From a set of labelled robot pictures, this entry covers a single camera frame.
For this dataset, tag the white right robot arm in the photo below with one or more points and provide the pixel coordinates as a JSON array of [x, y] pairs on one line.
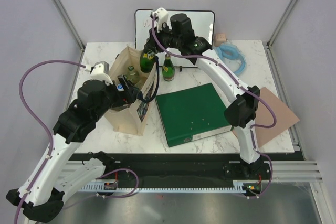
[[246, 112]]

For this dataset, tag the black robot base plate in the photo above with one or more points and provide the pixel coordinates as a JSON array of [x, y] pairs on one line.
[[186, 169]]

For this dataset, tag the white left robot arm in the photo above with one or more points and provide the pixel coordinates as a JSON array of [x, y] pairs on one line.
[[42, 197]]

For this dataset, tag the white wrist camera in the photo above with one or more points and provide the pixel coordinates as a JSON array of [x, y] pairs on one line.
[[100, 71], [160, 16]]

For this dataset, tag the white dry-erase board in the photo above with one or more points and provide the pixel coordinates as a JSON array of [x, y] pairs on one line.
[[203, 23]]

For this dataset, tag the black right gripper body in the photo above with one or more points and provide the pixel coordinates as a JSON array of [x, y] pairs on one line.
[[167, 39]]

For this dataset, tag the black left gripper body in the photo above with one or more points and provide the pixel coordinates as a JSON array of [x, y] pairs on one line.
[[114, 98]]

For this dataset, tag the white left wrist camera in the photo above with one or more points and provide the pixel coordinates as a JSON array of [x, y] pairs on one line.
[[100, 71]]

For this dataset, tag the green ring binder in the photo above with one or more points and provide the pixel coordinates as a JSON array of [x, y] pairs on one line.
[[192, 114]]

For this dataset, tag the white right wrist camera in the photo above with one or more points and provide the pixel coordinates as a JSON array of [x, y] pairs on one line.
[[160, 16]]

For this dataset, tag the blue-label water bottle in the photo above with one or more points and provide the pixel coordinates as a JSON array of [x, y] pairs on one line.
[[120, 87]]

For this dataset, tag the beige canvas tote bag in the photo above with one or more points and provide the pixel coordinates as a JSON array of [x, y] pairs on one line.
[[131, 118]]

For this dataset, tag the small pink cube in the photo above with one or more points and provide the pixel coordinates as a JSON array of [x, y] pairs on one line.
[[219, 39]]

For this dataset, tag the clear glass bottle green cap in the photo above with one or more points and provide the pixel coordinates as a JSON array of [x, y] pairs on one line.
[[133, 75]]

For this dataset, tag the white slotted cable duct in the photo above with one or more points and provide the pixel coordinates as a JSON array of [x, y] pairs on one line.
[[124, 186]]

